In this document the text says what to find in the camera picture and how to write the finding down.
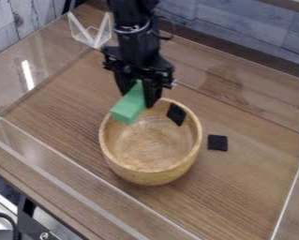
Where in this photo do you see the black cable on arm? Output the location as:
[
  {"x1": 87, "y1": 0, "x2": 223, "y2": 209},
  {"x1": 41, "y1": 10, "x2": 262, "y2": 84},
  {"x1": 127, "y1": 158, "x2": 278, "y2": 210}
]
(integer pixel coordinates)
[{"x1": 152, "y1": 17, "x2": 174, "y2": 41}]

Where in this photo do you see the black metal table frame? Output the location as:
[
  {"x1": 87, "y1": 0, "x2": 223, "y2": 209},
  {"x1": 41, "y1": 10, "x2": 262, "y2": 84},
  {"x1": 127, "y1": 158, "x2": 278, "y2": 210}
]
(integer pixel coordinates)
[{"x1": 0, "y1": 197, "x2": 61, "y2": 240}]

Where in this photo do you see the black square pad on table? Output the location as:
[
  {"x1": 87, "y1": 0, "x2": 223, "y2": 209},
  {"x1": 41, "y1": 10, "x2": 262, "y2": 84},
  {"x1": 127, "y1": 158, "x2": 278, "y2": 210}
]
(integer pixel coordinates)
[{"x1": 208, "y1": 134, "x2": 228, "y2": 151}]

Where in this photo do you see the green rectangular stick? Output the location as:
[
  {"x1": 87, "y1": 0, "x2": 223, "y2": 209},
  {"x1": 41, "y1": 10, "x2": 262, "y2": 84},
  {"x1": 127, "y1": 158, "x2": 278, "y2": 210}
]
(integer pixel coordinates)
[{"x1": 110, "y1": 81, "x2": 146, "y2": 125}]

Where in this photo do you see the wooden bowl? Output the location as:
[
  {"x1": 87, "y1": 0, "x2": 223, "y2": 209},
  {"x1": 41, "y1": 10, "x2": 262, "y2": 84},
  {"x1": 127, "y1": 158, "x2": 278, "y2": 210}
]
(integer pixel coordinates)
[{"x1": 99, "y1": 97, "x2": 204, "y2": 186}]

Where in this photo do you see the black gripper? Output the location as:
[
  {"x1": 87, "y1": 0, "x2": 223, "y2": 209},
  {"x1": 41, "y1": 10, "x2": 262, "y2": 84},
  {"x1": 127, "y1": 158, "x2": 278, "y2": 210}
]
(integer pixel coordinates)
[{"x1": 102, "y1": 26, "x2": 174, "y2": 108}]

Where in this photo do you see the clear acrylic corner bracket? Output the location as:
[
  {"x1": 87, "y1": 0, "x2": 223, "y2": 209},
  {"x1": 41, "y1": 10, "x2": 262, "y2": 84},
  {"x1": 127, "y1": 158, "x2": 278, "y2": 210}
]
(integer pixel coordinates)
[{"x1": 68, "y1": 12, "x2": 112, "y2": 50}]

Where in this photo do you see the clear acrylic enclosure wall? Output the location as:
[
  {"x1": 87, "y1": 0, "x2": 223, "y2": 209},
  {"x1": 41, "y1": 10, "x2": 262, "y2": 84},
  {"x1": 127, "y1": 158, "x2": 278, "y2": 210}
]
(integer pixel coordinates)
[{"x1": 0, "y1": 20, "x2": 299, "y2": 240}]

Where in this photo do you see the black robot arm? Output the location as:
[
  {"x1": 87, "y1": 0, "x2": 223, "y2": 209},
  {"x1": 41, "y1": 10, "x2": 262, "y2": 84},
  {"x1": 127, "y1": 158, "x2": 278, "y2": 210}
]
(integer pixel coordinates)
[{"x1": 102, "y1": 0, "x2": 174, "y2": 108}]

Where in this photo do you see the black square pad in bowl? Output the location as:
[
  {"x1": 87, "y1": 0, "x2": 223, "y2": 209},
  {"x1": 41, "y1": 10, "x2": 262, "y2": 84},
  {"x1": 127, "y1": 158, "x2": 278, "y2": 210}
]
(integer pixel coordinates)
[{"x1": 167, "y1": 103, "x2": 187, "y2": 127}]

